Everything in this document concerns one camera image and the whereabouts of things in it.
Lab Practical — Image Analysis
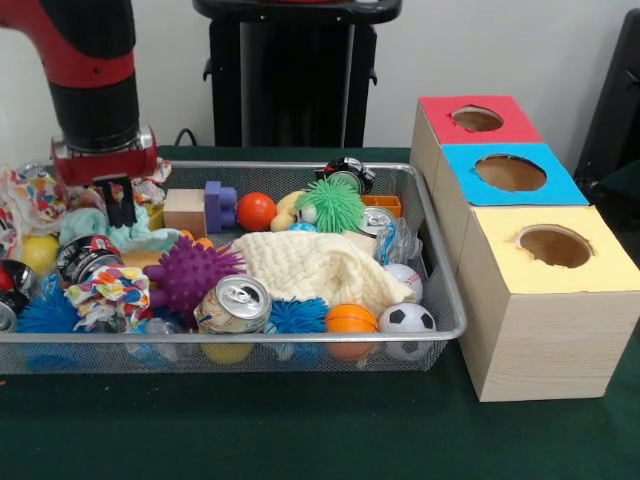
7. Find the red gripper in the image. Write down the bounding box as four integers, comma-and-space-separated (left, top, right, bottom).
52, 126, 159, 227

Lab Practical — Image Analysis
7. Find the light teal knitted cloth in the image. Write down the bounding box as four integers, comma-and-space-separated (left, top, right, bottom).
60, 205, 181, 253

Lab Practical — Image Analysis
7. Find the plain wooden cube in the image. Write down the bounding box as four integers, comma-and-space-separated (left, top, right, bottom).
164, 188, 207, 238

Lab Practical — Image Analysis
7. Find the colourful patterned cloth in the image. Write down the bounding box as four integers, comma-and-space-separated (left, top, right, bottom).
0, 160, 171, 333

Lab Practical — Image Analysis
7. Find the purple spiky ball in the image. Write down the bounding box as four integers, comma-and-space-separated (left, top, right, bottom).
145, 236, 246, 319

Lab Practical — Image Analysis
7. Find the clear mesh bin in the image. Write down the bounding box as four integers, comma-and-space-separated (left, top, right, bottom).
0, 160, 467, 373

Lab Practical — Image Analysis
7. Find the wooden box with three holes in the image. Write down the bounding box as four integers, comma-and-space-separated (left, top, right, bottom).
410, 95, 640, 402

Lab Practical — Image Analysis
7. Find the black silver drink can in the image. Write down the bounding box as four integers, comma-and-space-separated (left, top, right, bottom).
55, 235, 123, 283

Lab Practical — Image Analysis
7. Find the yellow ball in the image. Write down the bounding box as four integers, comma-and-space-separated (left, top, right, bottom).
18, 235, 59, 279

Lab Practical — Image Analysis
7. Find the purple toy block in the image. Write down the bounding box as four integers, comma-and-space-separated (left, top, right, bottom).
204, 180, 239, 232

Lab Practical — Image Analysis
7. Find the blue spiky ball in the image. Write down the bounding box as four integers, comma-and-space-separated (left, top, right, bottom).
15, 275, 81, 335

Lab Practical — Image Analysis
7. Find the small red ball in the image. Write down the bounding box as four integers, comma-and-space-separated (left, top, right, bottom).
237, 192, 277, 232

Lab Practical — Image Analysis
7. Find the crushed black drink can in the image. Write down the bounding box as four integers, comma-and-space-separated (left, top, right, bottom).
0, 260, 36, 333

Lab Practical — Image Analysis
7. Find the crushed silver can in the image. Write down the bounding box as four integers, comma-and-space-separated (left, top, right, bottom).
193, 275, 271, 335

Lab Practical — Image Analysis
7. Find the green fuzzy toy with eyes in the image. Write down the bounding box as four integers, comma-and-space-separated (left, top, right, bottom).
293, 177, 367, 234

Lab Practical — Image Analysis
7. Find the cream knitted cloth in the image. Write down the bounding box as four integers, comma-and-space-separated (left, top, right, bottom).
232, 231, 417, 311

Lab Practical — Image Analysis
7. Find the small orange basketball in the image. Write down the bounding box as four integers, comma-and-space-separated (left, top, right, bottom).
324, 303, 378, 359

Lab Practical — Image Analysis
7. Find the small soccer ball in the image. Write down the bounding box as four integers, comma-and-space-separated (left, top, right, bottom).
378, 302, 437, 361

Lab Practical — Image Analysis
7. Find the black chair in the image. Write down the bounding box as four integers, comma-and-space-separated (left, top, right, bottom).
575, 8, 640, 201

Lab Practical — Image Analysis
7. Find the black cable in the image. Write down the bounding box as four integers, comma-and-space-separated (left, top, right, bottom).
175, 127, 213, 148

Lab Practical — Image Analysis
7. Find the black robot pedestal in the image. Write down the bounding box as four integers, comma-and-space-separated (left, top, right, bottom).
193, 0, 406, 149

